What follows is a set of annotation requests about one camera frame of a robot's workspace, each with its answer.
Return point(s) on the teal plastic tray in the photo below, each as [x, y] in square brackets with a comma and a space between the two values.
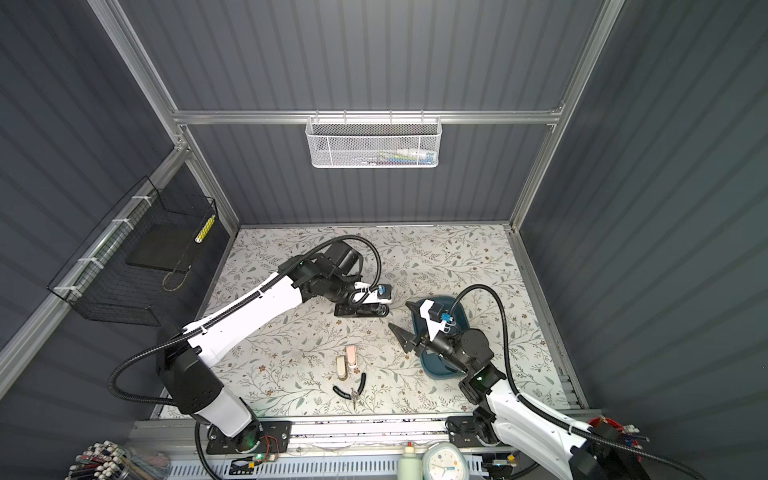
[433, 365]

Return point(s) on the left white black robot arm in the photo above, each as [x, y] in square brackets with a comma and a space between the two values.
[332, 271]

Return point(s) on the white wire mesh basket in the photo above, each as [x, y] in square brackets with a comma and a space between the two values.
[367, 145]

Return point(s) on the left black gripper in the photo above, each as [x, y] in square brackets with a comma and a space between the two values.
[362, 308]

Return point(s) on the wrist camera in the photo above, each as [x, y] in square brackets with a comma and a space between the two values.
[382, 294]
[437, 319]

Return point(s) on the black stapler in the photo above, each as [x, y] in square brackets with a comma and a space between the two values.
[362, 311]

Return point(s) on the black handled pliers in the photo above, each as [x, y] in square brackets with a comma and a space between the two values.
[354, 394]

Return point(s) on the black pad in basket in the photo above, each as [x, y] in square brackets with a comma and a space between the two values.
[166, 248]

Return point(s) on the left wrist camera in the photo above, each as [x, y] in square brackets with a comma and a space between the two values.
[382, 294]

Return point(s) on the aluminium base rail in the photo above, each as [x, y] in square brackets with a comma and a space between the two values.
[376, 434]

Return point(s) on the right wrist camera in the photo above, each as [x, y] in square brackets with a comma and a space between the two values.
[437, 319]

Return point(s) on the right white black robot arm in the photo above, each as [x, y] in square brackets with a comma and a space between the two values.
[541, 433]

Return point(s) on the white desk clock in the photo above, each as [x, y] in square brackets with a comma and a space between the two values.
[444, 461]

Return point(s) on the black wire basket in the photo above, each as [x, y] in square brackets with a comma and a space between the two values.
[98, 284]

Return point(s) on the red pencil cup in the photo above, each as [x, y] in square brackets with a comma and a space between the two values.
[612, 430]

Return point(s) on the beige staple remover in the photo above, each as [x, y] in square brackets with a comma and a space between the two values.
[341, 367]

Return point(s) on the yellow marker in basket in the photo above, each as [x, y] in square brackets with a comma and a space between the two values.
[205, 229]

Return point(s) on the white glue bottle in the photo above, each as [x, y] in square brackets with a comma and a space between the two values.
[410, 465]

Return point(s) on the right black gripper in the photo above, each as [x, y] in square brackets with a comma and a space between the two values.
[411, 343]

